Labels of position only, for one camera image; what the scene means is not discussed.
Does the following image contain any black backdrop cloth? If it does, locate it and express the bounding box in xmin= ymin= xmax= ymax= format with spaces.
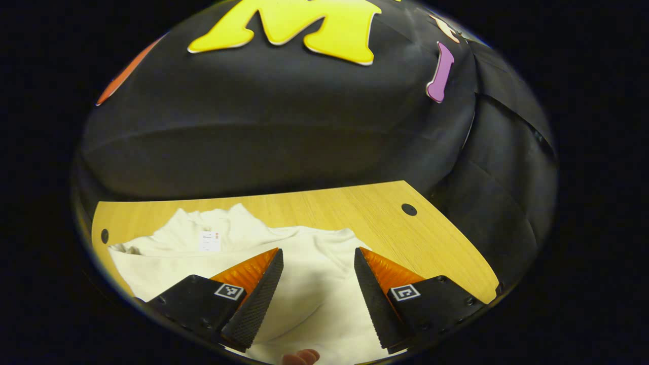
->
xmin=76 ymin=0 xmax=558 ymax=305

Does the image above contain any cream knit sweater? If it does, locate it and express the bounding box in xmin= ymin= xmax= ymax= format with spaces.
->
xmin=107 ymin=204 xmax=407 ymax=365

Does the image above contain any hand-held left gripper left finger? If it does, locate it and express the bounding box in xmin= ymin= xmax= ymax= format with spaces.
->
xmin=147 ymin=247 xmax=284 ymax=353

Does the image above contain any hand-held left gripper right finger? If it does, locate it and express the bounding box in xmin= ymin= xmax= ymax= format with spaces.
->
xmin=353 ymin=246 xmax=486 ymax=355

